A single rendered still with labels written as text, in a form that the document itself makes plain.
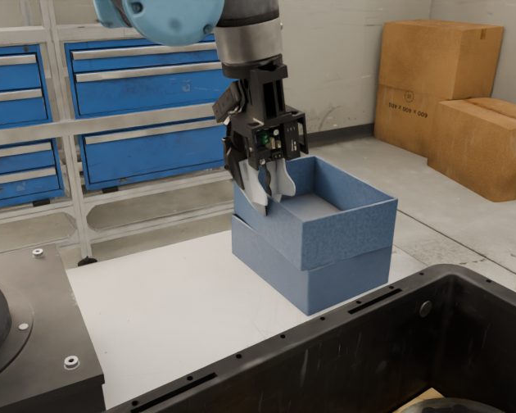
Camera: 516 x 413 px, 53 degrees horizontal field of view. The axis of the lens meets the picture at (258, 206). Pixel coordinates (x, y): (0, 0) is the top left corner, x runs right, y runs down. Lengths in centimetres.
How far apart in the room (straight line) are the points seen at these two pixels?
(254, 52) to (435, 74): 287
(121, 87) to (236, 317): 147
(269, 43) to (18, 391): 41
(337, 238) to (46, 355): 36
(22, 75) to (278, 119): 148
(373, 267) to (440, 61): 272
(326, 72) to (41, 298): 308
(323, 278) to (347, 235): 6
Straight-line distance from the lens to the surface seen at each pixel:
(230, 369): 28
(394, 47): 361
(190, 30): 41
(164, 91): 210
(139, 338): 67
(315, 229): 64
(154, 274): 79
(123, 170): 213
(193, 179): 222
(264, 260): 75
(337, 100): 362
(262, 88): 57
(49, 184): 210
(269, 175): 68
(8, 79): 198
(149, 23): 40
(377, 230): 70
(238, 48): 58
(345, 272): 70
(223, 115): 69
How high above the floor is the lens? 112
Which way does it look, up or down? 25 degrees down
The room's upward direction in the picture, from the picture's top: straight up
